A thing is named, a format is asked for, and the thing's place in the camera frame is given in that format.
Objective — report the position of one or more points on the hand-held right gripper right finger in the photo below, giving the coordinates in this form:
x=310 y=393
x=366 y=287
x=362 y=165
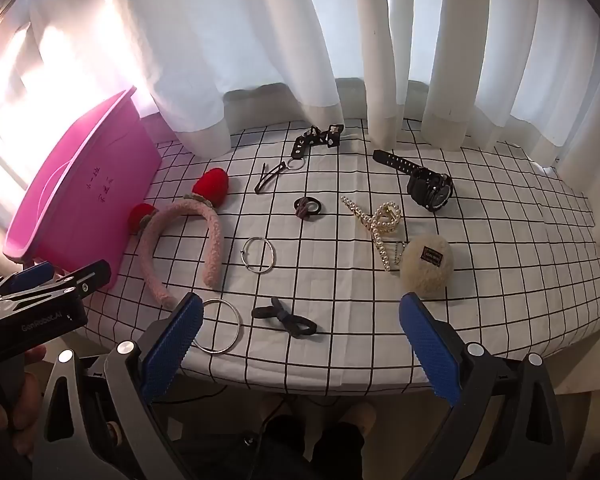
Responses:
x=430 y=355

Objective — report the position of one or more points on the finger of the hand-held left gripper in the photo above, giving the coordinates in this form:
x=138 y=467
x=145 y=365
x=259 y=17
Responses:
x=30 y=275
x=82 y=285

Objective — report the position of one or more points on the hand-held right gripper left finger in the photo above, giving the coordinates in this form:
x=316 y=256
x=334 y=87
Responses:
x=172 y=350

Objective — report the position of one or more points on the pink plastic bin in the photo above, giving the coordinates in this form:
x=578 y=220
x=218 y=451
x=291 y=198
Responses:
x=80 y=185

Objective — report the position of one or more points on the silver beaded bangle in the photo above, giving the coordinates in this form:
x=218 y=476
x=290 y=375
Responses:
x=271 y=255

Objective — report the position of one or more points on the black wristwatch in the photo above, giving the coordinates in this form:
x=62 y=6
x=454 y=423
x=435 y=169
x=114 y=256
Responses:
x=430 y=187

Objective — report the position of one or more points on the person's left hand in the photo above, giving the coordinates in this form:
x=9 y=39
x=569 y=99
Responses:
x=30 y=390

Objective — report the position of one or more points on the plain silver bangle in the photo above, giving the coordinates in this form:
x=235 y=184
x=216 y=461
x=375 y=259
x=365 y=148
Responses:
x=239 y=324

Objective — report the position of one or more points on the beige fluffy pom-pom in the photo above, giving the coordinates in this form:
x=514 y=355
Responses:
x=425 y=275

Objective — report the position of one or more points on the pink fuzzy strawberry headband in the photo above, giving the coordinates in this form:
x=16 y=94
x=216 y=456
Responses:
x=212 y=240

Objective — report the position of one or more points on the black-checked white tablecloth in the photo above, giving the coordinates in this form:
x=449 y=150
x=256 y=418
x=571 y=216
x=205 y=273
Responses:
x=330 y=270

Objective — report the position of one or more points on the pearl claw hair clip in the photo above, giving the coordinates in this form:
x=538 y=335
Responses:
x=380 y=230

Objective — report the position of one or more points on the person's leg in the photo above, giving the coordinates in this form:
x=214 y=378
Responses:
x=320 y=440

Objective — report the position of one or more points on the black metal hair clip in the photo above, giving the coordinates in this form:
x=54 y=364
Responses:
x=270 y=176

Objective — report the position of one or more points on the white curtain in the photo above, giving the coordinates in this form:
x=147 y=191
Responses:
x=280 y=35

